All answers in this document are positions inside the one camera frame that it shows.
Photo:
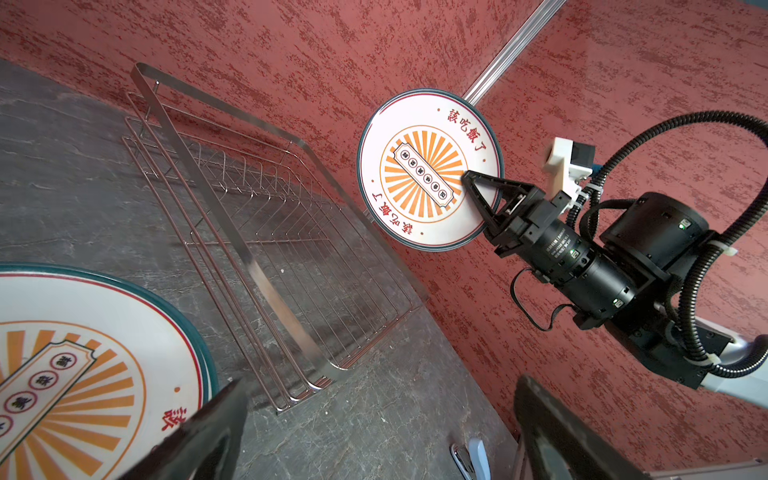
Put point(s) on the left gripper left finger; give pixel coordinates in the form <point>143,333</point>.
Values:
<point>207,446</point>

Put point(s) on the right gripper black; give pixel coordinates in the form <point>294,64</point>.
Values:
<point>515,214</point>

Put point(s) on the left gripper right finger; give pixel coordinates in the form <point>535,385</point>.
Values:
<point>558,444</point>

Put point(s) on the orange striped plate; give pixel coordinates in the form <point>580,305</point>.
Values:
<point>95,372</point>
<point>410,161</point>

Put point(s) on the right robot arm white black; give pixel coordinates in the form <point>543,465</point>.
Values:
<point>621,268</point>

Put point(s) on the light blue small bottle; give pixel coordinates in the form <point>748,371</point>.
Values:
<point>471,460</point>

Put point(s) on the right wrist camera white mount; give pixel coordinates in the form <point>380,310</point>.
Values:
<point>569,163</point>

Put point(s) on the wire dish rack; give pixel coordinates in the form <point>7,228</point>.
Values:
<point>302,279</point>

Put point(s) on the right corner aluminium post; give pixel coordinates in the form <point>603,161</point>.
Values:
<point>509,53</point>

